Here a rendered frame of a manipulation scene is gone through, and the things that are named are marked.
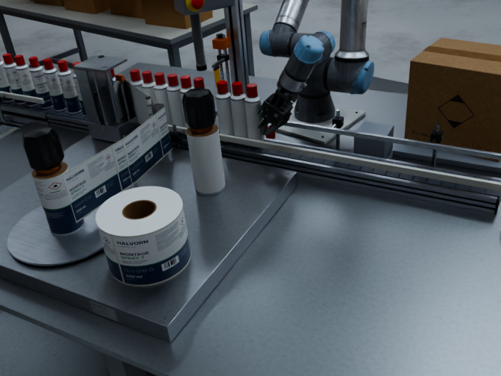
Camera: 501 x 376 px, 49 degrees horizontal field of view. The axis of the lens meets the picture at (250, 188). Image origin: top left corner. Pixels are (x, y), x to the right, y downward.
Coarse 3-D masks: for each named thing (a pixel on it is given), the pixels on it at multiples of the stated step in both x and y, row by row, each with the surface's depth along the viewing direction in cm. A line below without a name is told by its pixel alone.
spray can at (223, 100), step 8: (224, 88) 173; (216, 96) 175; (224, 96) 174; (216, 104) 177; (224, 104) 175; (224, 112) 177; (224, 120) 178; (232, 120) 179; (224, 128) 180; (232, 128) 180
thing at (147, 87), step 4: (144, 72) 187; (148, 72) 186; (144, 76) 186; (148, 76) 186; (144, 80) 187; (148, 80) 187; (152, 80) 188; (144, 84) 188; (148, 84) 187; (152, 84) 188; (144, 88) 188; (148, 88) 187; (152, 88) 188; (144, 92) 189; (148, 92) 188; (152, 92) 188; (152, 96) 189
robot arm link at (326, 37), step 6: (294, 36) 162; (300, 36) 161; (318, 36) 159; (324, 36) 160; (330, 36) 162; (294, 42) 161; (324, 42) 158; (330, 42) 160; (324, 48) 157; (330, 48) 160; (324, 54) 157
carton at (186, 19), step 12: (144, 0) 341; (156, 0) 335; (168, 0) 329; (144, 12) 346; (156, 12) 340; (168, 12) 334; (204, 12) 343; (156, 24) 345; (168, 24) 339; (180, 24) 333
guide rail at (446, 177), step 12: (252, 144) 176; (264, 144) 174; (276, 144) 172; (312, 156) 167; (324, 156) 165; (336, 156) 163; (348, 156) 162; (384, 168) 157; (396, 168) 156; (408, 168) 154; (444, 180) 150; (456, 180) 149; (468, 180) 147; (480, 180) 146
